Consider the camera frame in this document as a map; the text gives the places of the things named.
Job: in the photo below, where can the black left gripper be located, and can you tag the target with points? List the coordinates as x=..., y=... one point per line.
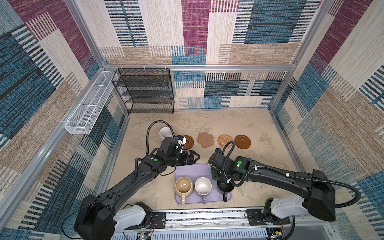
x=185, y=157

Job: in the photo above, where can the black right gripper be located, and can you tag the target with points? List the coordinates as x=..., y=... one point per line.
x=215, y=176

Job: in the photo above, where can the brown wooden round coaster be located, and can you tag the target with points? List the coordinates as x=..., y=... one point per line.
x=189, y=142

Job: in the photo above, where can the cork flower shaped coaster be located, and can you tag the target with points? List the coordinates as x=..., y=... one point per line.
x=205, y=139

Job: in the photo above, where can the woven rattan round coaster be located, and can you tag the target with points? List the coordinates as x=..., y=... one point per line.
x=224, y=139

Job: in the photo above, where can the beige mug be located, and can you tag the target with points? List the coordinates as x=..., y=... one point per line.
x=184, y=188

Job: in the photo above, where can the dark brown round coaster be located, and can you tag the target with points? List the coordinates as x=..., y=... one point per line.
x=242, y=142

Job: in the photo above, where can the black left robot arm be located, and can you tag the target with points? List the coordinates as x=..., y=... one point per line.
x=97, y=217

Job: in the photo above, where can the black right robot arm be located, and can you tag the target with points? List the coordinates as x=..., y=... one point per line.
x=314, y=193

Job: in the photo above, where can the lavender plastic tray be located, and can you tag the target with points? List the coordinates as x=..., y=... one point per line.
x=194, y=184

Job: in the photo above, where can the black mug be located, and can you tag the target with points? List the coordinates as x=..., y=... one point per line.
x=224, y=189

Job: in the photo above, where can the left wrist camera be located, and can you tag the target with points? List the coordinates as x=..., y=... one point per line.
x=181, y=141

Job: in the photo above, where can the white mug purple handle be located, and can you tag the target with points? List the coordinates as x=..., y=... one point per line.
x=203, y=187

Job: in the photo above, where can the aluminium front rail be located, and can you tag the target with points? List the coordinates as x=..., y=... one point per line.
x=228, y=224

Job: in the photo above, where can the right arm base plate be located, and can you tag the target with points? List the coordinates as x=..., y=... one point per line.
x=257, y=217

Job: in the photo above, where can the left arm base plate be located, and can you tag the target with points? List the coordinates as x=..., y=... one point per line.
x=158, y=219

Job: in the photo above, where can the black wire shelf rack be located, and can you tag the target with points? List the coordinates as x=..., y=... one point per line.
x=145, y=90

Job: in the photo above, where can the white wire mesh basket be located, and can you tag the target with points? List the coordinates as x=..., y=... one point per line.
x=87, y=112

